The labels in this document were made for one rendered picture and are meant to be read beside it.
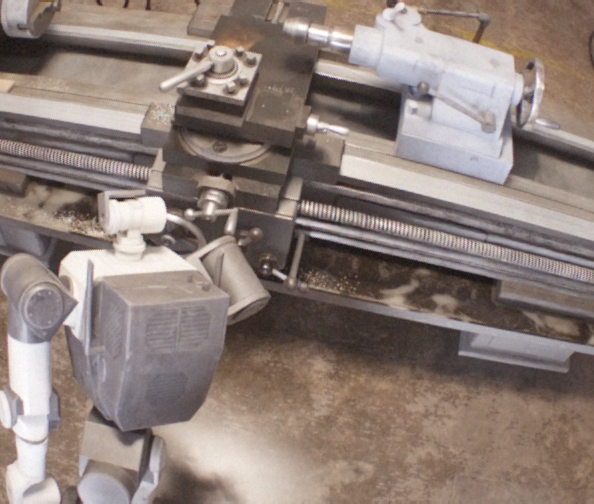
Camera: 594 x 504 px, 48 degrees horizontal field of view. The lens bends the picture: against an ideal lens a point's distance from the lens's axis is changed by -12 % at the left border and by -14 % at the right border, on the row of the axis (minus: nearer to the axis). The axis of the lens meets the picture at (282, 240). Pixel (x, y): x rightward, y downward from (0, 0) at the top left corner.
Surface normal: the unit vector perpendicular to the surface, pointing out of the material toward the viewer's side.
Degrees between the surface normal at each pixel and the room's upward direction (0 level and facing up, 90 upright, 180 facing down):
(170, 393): 72
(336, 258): 0
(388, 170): 36
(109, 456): 3
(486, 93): 82
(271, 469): 0
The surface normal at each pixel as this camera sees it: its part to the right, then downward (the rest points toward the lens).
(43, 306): 0.59, 0.32
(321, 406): 0.09, -0.52
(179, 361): 0.53, 0.55
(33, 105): -0.04, 0.07
